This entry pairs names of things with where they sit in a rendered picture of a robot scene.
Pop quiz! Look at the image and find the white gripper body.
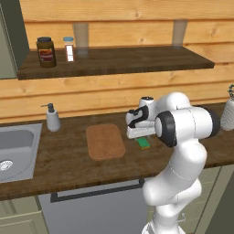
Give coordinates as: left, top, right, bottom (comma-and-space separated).
126, 125, 156, 140

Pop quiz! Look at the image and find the green and yellow sponge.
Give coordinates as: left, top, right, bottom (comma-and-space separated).
134, 137, 152, 151

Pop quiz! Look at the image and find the brown wooden cutting board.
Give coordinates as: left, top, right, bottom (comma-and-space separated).
85, 122, 126, 162

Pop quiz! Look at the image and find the dark wooden shelf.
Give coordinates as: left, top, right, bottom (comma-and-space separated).
16, 46, 216, 81

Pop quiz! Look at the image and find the grey soap dispenser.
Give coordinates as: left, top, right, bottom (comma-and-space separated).
40, 102, 61, 133

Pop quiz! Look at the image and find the silver box grater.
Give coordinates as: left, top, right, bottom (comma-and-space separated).
219, 84, 234, 132

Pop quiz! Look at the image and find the grey dishwasher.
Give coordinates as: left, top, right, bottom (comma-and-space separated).
37, 178, 155, 234

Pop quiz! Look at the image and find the olive green base cabinet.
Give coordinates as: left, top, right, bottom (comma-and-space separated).
0, 195, 49, 234
147, 164, 234, 234

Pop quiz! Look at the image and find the clear spice shaker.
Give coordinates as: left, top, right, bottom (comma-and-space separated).
63, 36, 76, 63

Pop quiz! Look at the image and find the dark brown jar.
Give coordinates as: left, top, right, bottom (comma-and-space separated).
36, 37, 58, 69

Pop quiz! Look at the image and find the steel sink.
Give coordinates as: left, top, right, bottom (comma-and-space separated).
0, 122, 43, 184

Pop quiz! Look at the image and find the black dishwasher handle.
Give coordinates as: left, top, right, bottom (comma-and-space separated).
49, 178, 146, 204

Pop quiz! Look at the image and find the grey shelf bracket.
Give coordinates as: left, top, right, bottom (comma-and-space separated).
72, 22, 90, 57
171, 19, 188, 49

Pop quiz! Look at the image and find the olive green wall cabinet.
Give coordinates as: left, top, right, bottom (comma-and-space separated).
0, 0, 31, 80

